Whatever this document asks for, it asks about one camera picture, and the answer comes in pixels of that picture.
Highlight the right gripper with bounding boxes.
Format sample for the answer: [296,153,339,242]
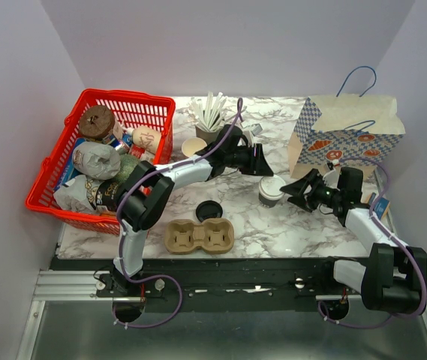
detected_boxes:
[281,169,343,215]

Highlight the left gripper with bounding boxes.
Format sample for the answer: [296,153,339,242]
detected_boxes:
[224,143,272,176]

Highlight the white plastic cup lid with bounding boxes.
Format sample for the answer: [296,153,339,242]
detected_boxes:
[259,175,286,200]

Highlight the black plastic cup lid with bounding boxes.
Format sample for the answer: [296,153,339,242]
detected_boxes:
[195,200,223,222]

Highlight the blue checkered paper bag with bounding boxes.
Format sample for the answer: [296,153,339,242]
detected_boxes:
[287,94,405,179]

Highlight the black paper coffee cup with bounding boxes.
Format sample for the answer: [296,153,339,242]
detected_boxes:
[258,189,284,208]

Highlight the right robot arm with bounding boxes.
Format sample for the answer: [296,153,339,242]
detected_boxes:
[280,167,427,315]

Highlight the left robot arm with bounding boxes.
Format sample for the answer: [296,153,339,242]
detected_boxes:
[113,124,274,296]

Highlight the grey straw holder cup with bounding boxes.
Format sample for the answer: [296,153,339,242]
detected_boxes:
[195,124,220,145]

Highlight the bundle of white straws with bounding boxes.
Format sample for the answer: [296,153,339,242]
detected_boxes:
[189,91,228,133]

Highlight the cardboard cup carrier tray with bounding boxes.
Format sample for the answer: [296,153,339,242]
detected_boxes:
[164,218,235,255]

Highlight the beige drink bottle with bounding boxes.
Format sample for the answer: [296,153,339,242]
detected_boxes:
[125,125,161,154]

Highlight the red plastic basket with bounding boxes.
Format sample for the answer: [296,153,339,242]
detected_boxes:
[26,88,176,235]

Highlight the green melon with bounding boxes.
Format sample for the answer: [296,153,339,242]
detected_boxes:
[114,154,140,184]

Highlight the red blue drink can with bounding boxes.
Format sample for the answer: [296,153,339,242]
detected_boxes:
[108,127,135,155]

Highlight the black ice cream tub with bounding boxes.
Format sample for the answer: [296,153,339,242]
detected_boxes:
[94,180,120,215]

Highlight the grey paper food bag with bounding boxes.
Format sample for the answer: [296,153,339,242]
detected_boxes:
[72,141,120,180]

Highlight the brown round bread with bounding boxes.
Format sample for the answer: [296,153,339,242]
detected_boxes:
[79,105,115,143]

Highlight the white printed food bag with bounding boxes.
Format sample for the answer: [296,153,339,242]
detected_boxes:
[53,175,103,215]

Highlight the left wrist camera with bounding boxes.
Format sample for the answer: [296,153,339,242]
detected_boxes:
[242,123,263,143]

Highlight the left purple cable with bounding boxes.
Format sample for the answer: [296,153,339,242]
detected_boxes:
[112,97,248,329]

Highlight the purple cable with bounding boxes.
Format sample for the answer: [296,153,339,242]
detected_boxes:
[317,156,427,330]
[112,97,248,329]

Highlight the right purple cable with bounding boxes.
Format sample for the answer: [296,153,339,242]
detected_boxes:
[317,156,427,330]

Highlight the blue thin wire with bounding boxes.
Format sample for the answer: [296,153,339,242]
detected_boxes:
[335,66,377,98]

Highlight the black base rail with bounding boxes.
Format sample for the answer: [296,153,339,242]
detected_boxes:
[50,257,360,313]

